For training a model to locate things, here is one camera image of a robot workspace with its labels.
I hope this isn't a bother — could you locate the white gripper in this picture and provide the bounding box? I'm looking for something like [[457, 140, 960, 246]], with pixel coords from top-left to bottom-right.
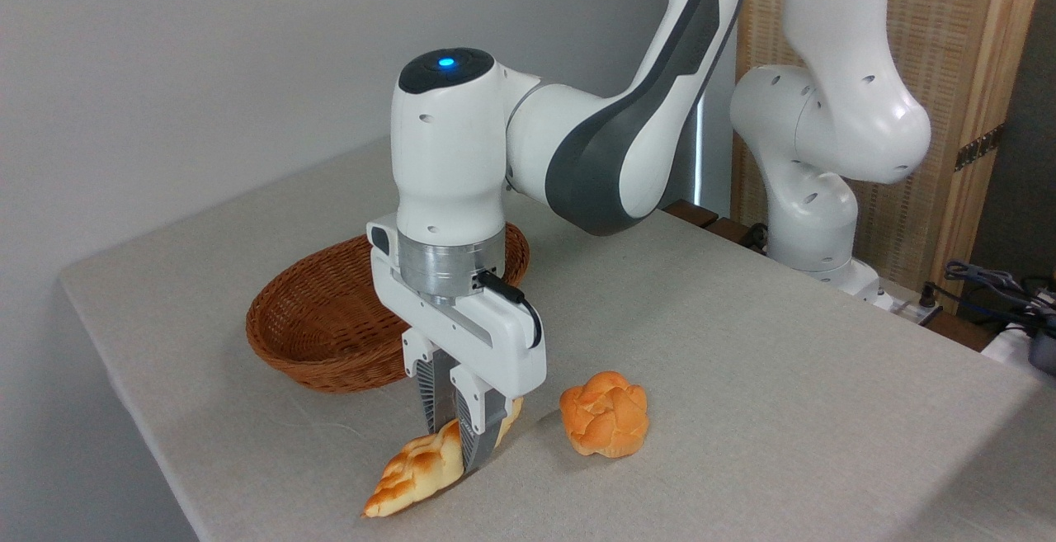
[[366, 214, 547, 474]]

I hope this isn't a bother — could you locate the grey tablecloth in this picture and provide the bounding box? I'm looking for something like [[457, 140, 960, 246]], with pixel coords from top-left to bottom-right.
[[58, 136, 1056, 542]]

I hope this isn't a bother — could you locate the round knotted bread roll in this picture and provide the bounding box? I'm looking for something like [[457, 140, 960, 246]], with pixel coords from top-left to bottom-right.
[[559, 371, 650, 458]]

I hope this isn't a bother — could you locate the wooden folding screen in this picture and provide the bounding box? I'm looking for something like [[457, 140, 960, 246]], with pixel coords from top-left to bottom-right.
[[733, 0, 1049, 312]]

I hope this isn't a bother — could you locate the metal screen hinge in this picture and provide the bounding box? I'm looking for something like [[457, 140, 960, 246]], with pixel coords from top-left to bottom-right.
[[955, 124, 1006, 172]]

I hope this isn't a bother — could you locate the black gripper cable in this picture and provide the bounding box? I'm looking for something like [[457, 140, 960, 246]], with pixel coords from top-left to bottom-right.
[[477, 270, 544, 350]]

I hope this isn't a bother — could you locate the brown oval wicker basket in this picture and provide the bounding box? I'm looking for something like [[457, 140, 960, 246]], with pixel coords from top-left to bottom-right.
[[246, 220, 530, 394]]

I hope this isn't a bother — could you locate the long braided bread loaf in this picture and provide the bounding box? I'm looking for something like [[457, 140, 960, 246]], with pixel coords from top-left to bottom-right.
[[363, 398, 525, 518]]

